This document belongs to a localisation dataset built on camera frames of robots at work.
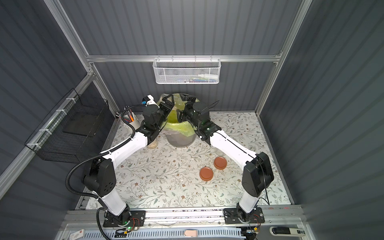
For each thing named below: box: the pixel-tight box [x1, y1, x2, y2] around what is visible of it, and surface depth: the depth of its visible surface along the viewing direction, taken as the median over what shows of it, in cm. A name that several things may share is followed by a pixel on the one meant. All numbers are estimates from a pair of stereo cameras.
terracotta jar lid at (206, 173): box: [199, 166, 214, 182], surface depth 90 cm
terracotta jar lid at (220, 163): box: [213, 156, 227, 170], surface depth 93 cm
